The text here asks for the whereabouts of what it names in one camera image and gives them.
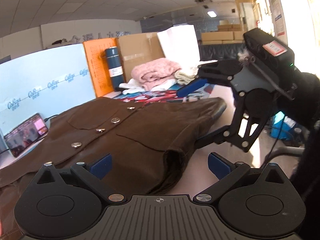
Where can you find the black sofa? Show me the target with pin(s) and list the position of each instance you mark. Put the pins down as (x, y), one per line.
(220, 51)

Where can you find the brown cardboard box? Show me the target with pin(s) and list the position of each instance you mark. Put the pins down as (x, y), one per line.
(137, 49)

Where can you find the pink knitted sweater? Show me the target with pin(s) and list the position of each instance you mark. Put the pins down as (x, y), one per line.
(154, 72)

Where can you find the white foam board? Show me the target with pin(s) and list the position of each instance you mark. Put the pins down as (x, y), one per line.
(179, 44)

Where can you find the white folded cloth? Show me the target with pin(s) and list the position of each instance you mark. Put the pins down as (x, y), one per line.
(134, 86)

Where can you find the orange box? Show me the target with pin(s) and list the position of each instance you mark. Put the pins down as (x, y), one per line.
(97, 64)

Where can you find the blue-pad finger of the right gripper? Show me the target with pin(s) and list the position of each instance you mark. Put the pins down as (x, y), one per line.
(217, 73)

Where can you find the colourful AGON desk mat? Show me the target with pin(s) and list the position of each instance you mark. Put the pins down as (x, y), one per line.
(167, 95)

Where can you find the brown button-up jacket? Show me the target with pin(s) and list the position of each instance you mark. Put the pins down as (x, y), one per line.
(150, 146)

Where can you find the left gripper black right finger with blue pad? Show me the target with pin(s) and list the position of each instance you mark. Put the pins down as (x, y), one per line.
(227, 173)

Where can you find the cream knitted garment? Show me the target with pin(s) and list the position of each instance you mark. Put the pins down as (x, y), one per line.
(186, 75)

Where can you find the smartphone playing video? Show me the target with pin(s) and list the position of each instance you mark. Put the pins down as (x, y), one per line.
(26, 134)

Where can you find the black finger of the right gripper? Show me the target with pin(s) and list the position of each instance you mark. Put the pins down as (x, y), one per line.
(218, 137)

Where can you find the light blue tissue carton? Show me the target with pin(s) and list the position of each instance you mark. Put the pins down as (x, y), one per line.
(47, 82)

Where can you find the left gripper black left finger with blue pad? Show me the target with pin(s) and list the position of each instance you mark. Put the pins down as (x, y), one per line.
(91, 175)

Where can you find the dark teal thermos bottle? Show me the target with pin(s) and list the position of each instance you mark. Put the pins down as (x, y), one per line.
(114, 67)

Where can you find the stacked cardboard boxes background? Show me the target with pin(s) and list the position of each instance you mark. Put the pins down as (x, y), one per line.
(227, 33)

